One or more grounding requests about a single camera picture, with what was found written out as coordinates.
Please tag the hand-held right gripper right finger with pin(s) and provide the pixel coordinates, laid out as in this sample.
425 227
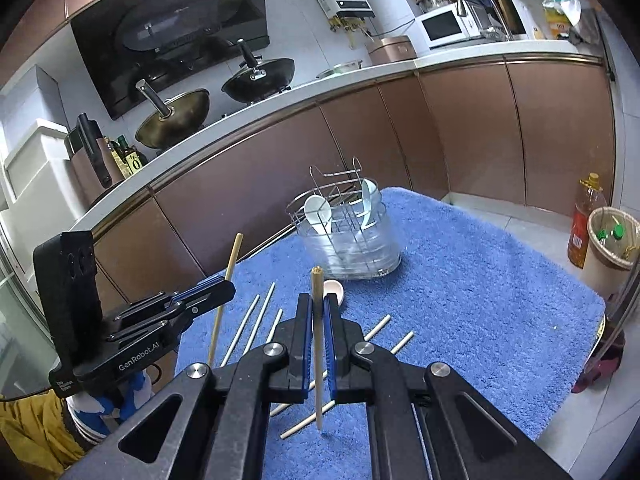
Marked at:
330 355

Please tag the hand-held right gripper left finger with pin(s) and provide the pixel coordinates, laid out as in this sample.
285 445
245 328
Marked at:
306 360

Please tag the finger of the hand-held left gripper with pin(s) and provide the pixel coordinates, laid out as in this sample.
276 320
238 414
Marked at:
210 297
195 289

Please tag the wooden chopstick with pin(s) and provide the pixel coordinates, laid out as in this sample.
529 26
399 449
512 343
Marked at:
245 320
232 260
377 327
275 324
317 285
262 310
402 341

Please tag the person's left hand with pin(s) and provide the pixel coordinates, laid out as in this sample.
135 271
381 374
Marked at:
110 405

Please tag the white ceramic spoon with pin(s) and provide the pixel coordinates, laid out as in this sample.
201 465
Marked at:
317 210

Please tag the olive oil bottle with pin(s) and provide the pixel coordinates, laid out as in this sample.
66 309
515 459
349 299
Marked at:
134 162

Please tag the tall brown cooker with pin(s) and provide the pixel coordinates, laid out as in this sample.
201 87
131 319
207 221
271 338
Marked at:
90 160

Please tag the white storage box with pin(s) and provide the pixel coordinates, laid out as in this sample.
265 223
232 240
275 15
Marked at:
35 160

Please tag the dark glass bottle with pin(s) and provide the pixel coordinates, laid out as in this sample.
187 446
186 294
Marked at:
112 157

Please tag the blue fluffy mat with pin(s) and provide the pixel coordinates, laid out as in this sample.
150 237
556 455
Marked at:
475 310

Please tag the pale green ceramic spoon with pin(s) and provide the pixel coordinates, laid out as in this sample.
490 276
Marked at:
370 195

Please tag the brass wok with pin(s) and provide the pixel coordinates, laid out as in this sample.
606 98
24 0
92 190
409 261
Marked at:
175 120

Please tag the black wok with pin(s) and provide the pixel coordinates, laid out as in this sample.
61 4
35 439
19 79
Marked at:
260 80

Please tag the steel basin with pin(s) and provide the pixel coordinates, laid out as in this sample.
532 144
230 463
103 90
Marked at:
340 67

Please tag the black range hood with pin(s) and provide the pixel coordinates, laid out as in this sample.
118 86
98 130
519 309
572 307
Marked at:
175 25

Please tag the brown base cabinets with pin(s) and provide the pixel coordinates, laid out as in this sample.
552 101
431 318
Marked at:
475 125

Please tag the cooking oil bottle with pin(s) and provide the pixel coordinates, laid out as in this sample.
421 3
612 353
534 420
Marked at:
582 230

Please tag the beige trash bin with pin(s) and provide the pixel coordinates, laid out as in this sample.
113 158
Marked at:
607 270

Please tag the small brown rice cooker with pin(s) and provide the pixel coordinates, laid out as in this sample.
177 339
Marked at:
392 50

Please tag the white microwave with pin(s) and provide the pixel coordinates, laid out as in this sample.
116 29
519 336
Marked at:
445 27

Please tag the chrome faucet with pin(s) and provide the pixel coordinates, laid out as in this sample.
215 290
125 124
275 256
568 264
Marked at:
480 10

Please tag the yellow detergent bottle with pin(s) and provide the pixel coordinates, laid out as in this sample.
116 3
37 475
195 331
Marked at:
557 22

